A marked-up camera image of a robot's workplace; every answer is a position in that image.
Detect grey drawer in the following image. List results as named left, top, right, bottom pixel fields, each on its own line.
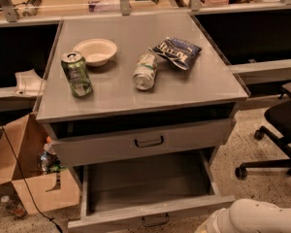
left=68, top=150, right=235, bottom=233
left=52, top=117, right=236, bottom=167

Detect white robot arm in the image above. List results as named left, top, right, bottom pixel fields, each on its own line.
left=194, top=199, right=291, bottom=233

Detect grey top drawer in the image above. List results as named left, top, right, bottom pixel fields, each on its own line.
left=52, top=117, right=236, bottom=167

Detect grey drawer cabinet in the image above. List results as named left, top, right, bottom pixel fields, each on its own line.
left=35, top=11, right=249, bottom=167

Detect black office chair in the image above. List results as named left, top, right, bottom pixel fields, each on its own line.
left=235, top=83, right=291, bottom=180

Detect lying white green can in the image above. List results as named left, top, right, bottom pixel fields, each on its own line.
left=132, top=53, right=157, bottom=90

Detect bottles inside cardboard box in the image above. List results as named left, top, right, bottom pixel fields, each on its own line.
left=39, top=136, right=65, bottom=175

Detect blue chip bag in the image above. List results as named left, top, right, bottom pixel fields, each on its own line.
left=149, top=37, right=202, bottom=71

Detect plastic bottle on floor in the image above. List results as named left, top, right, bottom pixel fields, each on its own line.
left=1, top=195, right=26, bottom=218

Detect brown cardboard box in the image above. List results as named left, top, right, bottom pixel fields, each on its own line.
left=0, top=115, right=81, bottom=215

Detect white paper bowl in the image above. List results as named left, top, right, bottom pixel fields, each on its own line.
left=74, top=39, right=117, bottom=67

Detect upright green soda can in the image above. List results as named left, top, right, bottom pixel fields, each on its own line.
left=61, top=51, right=92, bottom=98

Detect coiled device on desk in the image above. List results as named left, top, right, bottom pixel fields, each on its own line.
left=22, top=0, right=42, bottom=17

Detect white bracket on shelf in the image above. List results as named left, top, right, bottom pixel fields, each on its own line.
left=13, top=69, right=46, bottom=97

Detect black cable on floor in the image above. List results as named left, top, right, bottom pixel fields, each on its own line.
left=0, top=104, right=64, bottom=233

